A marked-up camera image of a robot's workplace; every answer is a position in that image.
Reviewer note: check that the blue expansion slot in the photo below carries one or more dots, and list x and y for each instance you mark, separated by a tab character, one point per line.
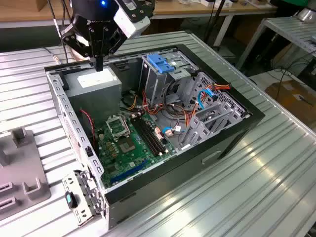
128	172

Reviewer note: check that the slatted metal side table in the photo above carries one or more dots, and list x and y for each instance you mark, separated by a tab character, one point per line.
284	27

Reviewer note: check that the grey metal slot bracket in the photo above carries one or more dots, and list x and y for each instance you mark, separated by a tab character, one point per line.
74	177

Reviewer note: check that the flat brown cardboard box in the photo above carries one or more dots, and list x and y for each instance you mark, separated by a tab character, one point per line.
291	98

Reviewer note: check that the CPU socket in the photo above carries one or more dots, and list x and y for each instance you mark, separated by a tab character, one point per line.
127	146

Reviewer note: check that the black RAM slot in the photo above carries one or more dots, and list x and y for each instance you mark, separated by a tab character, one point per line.
152	134
147	138

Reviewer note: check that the grey power supply unit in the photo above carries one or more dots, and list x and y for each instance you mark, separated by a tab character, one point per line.
98	98

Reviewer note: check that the black latch with blue insert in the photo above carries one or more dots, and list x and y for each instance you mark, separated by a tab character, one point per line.
70	200

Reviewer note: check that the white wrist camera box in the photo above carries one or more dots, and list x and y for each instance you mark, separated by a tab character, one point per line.
130	22

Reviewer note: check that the grey parts rack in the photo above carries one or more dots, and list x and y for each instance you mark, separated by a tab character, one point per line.
22	160

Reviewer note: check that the wooden desk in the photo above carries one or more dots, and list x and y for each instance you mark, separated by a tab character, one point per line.
24	12

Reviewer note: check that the green motherboard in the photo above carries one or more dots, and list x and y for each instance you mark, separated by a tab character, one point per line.
138	158

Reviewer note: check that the black PC case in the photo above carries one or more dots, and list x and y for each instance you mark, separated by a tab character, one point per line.
172	177

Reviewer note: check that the blue drive bay latch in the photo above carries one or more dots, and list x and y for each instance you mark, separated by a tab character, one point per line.
158	63

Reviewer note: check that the grey optical drive cage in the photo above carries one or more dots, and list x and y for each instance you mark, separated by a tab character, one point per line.
155	86

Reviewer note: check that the small brown cardboard box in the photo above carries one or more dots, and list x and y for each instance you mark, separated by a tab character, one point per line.
43	5

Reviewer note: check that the grey metal disk bay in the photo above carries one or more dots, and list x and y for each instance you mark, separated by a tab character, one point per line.
222	116

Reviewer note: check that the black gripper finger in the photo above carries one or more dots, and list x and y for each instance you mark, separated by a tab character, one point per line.
69	39
114	42

